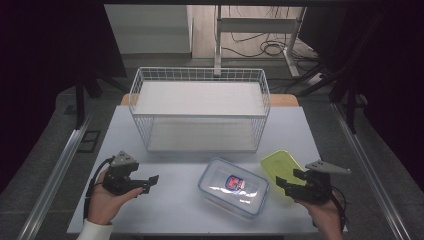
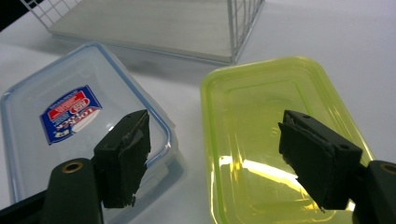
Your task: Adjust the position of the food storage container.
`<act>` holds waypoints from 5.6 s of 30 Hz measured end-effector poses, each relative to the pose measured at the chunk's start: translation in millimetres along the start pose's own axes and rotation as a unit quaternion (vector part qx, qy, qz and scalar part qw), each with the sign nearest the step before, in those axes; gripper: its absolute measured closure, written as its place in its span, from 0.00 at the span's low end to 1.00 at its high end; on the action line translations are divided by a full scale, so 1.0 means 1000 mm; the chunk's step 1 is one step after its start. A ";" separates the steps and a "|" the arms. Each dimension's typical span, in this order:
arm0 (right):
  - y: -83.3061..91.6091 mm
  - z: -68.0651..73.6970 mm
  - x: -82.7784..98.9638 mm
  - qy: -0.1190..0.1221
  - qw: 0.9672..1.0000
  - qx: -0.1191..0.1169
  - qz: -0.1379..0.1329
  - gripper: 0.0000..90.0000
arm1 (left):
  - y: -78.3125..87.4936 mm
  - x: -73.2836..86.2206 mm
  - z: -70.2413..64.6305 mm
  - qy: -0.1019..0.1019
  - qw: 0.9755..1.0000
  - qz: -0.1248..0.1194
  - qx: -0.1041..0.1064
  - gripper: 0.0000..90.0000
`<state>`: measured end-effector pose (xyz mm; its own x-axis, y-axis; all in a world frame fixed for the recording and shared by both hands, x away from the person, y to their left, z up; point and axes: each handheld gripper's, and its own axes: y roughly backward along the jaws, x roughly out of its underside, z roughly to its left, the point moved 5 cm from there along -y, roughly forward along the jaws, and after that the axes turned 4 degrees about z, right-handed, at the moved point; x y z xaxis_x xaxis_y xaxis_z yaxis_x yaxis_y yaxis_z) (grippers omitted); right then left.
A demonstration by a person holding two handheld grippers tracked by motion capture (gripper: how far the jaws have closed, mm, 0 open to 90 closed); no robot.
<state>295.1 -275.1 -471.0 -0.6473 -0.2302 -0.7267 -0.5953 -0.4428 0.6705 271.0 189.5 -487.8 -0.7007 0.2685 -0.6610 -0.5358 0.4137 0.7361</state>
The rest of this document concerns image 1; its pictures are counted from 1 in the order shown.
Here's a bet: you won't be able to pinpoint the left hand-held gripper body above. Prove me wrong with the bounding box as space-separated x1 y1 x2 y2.
101 150 151 197

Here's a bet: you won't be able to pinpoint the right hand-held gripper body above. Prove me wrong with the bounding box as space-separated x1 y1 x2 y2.
283 159 352 205

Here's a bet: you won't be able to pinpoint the clear container with green lid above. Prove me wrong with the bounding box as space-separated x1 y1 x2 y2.
259 149 306 202

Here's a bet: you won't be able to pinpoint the person's right hand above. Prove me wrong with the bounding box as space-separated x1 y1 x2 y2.
294 195 345 228

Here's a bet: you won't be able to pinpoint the person's left hand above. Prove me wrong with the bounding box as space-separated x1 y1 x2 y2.
86 168 145 225

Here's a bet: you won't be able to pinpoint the black floor socket plate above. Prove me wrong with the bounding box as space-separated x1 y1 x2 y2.
77 129 102 154

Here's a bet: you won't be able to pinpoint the clear container with blue-rimmed lid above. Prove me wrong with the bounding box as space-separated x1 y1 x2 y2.
197 157 271 220

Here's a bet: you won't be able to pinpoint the black stand legs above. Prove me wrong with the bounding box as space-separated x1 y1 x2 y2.
73 64 130 132

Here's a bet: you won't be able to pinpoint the white power strip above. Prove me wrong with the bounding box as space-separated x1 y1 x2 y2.
305 72 327 88

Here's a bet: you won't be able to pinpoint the black tripod stand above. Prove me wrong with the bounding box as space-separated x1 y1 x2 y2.
295 9 393 135

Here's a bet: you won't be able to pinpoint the dark curtain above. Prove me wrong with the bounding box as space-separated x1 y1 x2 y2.
298 5 424 184
0 0 128 193

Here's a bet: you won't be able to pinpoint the white cabinet panel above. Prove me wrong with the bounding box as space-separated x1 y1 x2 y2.
104 4 195 56

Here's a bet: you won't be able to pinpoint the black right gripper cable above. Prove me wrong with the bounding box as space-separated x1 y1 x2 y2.
329 184 350 232

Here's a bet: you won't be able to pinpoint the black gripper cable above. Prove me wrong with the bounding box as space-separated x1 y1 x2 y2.
82 156 116 222
329 184 350 232

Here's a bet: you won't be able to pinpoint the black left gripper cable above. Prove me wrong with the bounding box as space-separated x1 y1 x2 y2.
82 156 116 222

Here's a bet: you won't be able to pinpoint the aluminium floor rail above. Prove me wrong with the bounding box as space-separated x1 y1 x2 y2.
330 101 412 240
17 111 95 240

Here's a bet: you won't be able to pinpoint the white wire basket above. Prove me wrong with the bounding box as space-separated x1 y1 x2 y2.
128 66 272 155

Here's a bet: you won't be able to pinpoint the black floor cables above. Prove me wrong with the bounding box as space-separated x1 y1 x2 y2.
221 5 319 59

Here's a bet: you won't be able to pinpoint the white metal desk frame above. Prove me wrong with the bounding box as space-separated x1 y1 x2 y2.
214 4 308 78

